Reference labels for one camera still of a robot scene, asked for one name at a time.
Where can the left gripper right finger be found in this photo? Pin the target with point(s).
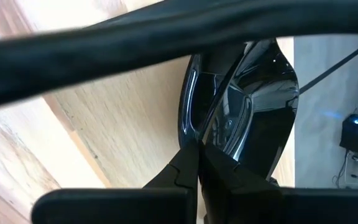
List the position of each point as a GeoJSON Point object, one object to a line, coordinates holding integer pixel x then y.
{"type": "Point", "coordinates": [259, 205]}

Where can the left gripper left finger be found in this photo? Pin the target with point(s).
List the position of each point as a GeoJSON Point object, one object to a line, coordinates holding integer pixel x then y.
{"type": "Point", "coordinates": [135, 205]}

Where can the black leaf-shaped mini plate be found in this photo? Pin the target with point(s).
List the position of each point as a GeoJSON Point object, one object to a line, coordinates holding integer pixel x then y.
{"type": "Point", "coordinates": [204, 99]}
{"type": "Point", "coordinates": [269, 93]}

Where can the wooden shelf with black legs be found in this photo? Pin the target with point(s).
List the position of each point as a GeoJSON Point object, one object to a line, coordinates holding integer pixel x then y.
{"type": "Point", "coordinates": [129, 124]}

